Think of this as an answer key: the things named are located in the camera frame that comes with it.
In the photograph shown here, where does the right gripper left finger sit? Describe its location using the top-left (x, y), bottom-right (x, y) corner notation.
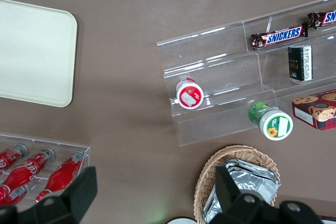
top-left (16, 166), bottom-right (98, 224)

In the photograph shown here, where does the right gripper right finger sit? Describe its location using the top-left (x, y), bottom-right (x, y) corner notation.
top-left (211, 166), bottom-right (280, 224)

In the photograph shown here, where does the light tan wicker basket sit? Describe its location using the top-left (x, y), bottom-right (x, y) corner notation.
top-left (193, 144), bottom-right (281, 224)

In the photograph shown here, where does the beige plastic tray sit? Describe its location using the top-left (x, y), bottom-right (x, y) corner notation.
top-left (0, 0), bottom-right (79, 108)

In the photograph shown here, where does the foil wrapped pack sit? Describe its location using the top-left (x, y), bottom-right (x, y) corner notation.
top-left (203, 184), bottom-right (275, 224)
top-left (223, 158), bottom-right (281, 206)

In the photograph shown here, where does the red cola bottle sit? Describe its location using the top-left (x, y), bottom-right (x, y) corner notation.
top-left (6, 184), bottom-right (29, 206)
top-left (35, 151), bottom-right (86, 204)
top-left (0, 142), bottom-right (29, 175)
top-left (0, 147), bottom-right (56, 206)

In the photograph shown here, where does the clear acrylic bottle rack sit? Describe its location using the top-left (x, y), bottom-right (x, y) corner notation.
top-left (0, 133), bottom-right (91, 209)

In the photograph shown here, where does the green lidded cup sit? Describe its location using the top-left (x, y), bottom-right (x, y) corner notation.
top-left (248, 101), bottom-right (294, 141)

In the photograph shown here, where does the clear acrylic stepped shelf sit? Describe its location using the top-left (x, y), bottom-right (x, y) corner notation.
top-left (156, 0), bottom-right (336, 147)

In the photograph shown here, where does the red plaid cookie box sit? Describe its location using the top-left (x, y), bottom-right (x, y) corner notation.
top-left (291, 89), bottom-right (336, 132)

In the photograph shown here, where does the red lidded cup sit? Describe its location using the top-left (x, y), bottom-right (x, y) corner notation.
top-left (175, 76), bottom-right (205, 110)

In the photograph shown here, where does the small black box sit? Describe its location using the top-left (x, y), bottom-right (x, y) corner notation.
top-left (287, 45), bottom-right (314, 82)

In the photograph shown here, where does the Snickers chocolate bar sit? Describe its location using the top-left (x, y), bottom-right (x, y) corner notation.
top-left (307, 10), bottom-right (336, 29)
top-left (250, 22), bottom-right (309, 52)

